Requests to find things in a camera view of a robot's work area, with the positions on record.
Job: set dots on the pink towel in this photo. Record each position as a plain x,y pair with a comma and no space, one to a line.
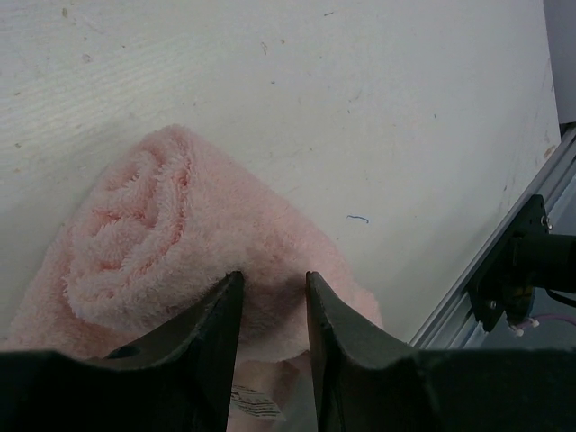
161,226

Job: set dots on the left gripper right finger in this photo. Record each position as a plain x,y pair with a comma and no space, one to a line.
364,379

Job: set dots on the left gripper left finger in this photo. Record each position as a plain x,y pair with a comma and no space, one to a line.
177,377

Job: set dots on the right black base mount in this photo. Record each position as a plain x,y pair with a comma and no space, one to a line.
527,256

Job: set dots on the aluminium front rail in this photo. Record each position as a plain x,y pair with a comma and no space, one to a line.
452,323

